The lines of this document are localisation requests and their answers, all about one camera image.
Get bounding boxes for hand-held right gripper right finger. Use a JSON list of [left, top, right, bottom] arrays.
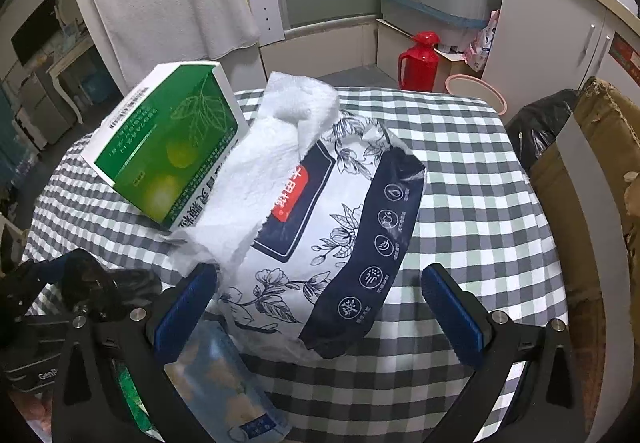
[[421, 263, 587, 443]]

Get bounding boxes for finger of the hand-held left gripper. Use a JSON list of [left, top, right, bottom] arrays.
[[0, 250, 118, 324]]

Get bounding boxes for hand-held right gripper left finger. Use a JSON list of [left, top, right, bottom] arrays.
[[50, 262, 221, 443]]

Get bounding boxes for clear plastic snack packet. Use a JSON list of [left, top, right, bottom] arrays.
[[165, 320, 293, 443]]

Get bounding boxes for floral print tissue pack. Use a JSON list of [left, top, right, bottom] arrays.
[[170, 70, 428, 364]]

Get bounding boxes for green and white medicine box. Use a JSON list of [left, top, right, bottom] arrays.
[[80, 60, 251, 231]]

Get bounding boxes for large cardboard box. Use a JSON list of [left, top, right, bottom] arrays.
[[527, 76, 640, 369]]

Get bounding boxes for green packet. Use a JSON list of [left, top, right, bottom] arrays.
[[116, 360, 158, 431]]

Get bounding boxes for white side table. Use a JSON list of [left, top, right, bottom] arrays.
[[45, 36, 108, 124]]

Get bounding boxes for black plastic bag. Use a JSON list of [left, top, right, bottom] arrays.
[[505, 88, 581, 174]]

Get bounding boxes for pink plastic basin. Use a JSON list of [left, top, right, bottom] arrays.
[[445, 73, 510, 119]]

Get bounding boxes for black television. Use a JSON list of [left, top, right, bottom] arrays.
[[10, 0, 58, 64]]

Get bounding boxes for red thermos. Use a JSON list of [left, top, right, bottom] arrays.
[[397, 30, 441, 91]]

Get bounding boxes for small cardboard box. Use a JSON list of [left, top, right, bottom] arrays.
[[437, 46, 483, 76]]

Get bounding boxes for pink printed packet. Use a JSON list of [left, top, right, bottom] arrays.
[[462, 9, 501, 71]]

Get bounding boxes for white cabinet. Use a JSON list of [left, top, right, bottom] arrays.
[[480, 0, 640, 91]]

